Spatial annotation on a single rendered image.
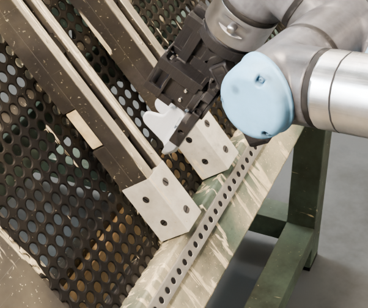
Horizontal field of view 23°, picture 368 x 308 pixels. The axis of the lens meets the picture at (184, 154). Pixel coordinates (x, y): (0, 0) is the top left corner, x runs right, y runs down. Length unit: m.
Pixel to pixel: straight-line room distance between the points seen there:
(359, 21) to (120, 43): 0.85
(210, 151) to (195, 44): 0.74
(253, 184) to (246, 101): 1.03
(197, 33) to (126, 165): 0.60
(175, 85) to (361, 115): 0.33
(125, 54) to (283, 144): 0.46
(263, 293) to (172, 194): 1.00
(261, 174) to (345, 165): 1.50
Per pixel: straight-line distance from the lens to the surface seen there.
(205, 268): 1.65
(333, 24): 0.89
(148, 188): 1.58
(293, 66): 0.81
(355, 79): 0.78
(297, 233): 2.75
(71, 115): 1.57
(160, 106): 1.14
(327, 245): 3.00
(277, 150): 1.95
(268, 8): 0.95
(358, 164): 3.36
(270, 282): 2.59
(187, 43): 1.03
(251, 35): 0.98
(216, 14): 0.98
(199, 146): 1.75
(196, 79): 1.03
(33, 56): 1.54
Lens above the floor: 1.99
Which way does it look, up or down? 36 degrees down
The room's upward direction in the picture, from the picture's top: straight up
